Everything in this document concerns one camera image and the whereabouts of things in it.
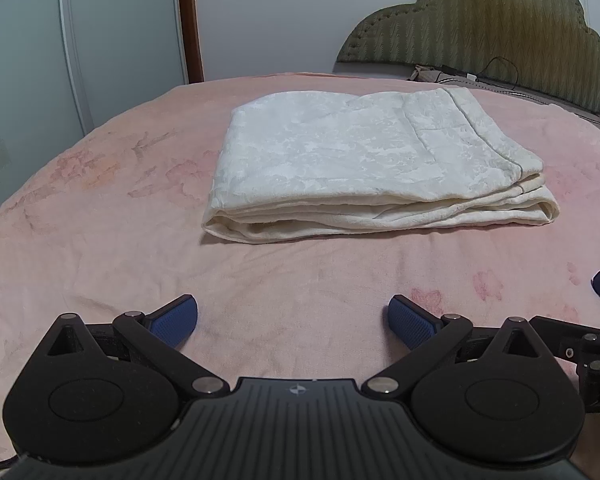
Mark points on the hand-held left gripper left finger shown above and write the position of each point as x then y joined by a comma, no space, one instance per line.
175,322

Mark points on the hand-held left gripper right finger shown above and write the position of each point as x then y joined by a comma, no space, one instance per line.
410,320

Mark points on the white blanket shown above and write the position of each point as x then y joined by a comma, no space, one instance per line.
360,160

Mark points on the pink blanket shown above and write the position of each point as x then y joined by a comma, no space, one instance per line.
130,260

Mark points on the grey bedding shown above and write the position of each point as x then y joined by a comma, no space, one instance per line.
545,95

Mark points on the white wardrobe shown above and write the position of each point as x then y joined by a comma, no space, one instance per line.
55,70

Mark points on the olive padded headboard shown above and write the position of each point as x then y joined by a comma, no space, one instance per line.
480,20

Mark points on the brown wooden door frame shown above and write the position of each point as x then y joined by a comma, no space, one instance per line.
190,20

